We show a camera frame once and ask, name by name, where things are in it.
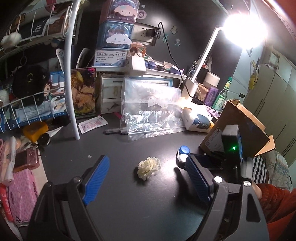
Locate beige wardrobe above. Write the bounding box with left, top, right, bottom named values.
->
left=243, top=46, right=295, bottom=166

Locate white metal shelf rack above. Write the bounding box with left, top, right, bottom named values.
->
left=1, top=1, right=81, bottom=139

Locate black pen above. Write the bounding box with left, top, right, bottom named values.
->
left=104, top=128, right=127, bottom=135

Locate pink patterned pouch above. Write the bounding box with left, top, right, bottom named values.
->
left=8, top=169, right=38, bottom=226

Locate black plush toy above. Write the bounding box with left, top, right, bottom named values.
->
left=11, top=65, right=50, bottom=106

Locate white bottle blue cap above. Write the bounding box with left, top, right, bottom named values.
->
left=176, top=145, right=190, bottom=170

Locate small paper sachet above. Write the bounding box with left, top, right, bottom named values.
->
left=78, top=115, right=108, bottom=134

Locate white mini drawer unit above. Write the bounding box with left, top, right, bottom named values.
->
left=96, top=72, right=125, bottom=114

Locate clear plastic bag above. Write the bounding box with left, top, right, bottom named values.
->
left=120, top=78, right=185, bottom=141

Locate green glass bottle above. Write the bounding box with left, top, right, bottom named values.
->
left=213, top=77, right=233, bottom=112

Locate pink compact camera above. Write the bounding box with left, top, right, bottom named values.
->
left=13, top=147, right=40, bottom=173

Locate anime art card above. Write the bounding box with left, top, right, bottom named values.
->
left=71, top=68, right=96, bottom=116

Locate orange yellow case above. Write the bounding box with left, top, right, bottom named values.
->
left=23, top=121, right=49, bottom=143

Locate cinnamoroll drawer box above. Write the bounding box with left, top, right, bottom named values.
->
left=94, top=0, right=140, bottom=67

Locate black power cable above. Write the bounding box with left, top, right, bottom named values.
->
left=157, top=22, right=209, bottom=105

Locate white fabric flower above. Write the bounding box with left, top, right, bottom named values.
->
left=137, top=157, right=161, bottom=181

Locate brown cardboard box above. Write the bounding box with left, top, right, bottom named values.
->
left=200, top=99, right=275, bottom=158

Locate purple box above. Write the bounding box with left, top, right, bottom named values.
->
left=204, top=87, right=219, bottom=106

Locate white tissue pack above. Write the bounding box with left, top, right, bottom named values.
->
left=182, top=108, right=214, bottom=133

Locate white desk lamp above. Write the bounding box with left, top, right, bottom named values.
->
left=182, top=13, right=268, bottom=99

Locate striped cloth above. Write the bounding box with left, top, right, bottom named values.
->
left=252, top=155, right=271, bottom=184

